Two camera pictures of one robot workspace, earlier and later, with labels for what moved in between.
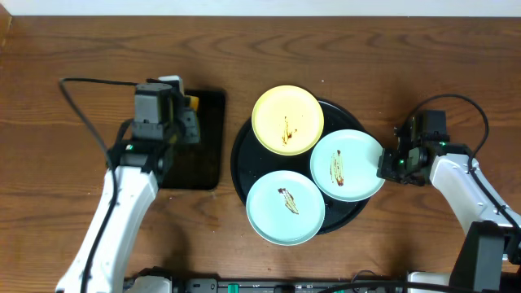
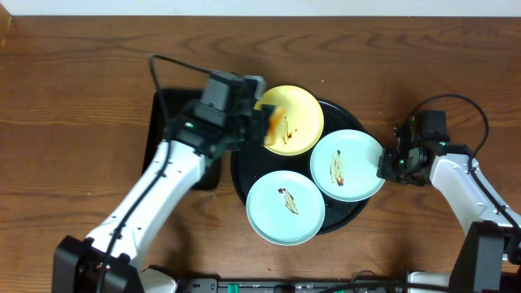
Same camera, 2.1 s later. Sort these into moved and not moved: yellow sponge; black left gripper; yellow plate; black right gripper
Moved: yellow sponge; black left gripper
Not moved: black right gripper; yellow plate
